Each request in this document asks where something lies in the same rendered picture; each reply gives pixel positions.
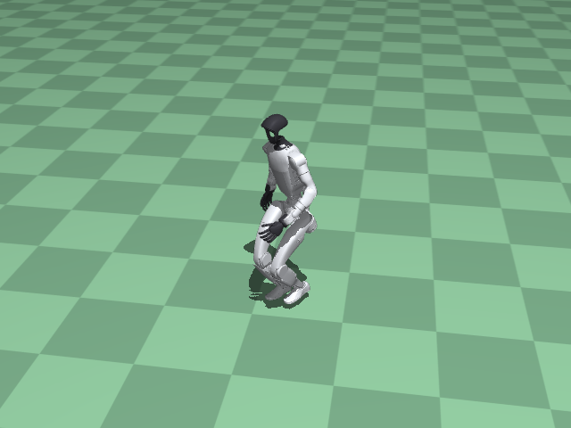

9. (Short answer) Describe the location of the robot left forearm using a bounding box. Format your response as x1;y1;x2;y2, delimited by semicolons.
283;188;316;226

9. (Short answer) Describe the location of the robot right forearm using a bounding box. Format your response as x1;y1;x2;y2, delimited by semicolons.
266;166;277;191

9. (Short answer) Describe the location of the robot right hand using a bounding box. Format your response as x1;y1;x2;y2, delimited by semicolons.
260;185;275;211

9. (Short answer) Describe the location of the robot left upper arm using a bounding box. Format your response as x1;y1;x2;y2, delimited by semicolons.
288;151;317;198

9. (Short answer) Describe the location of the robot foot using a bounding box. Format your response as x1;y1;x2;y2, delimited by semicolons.
265;285;292;300
284;281;310;304

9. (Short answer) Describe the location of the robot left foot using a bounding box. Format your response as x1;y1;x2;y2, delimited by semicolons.
284;281;310;304

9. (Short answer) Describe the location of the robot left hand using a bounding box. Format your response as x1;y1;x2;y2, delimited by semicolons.
258;214;289;243

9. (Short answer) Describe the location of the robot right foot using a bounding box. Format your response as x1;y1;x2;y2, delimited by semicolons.
265;285;292;300

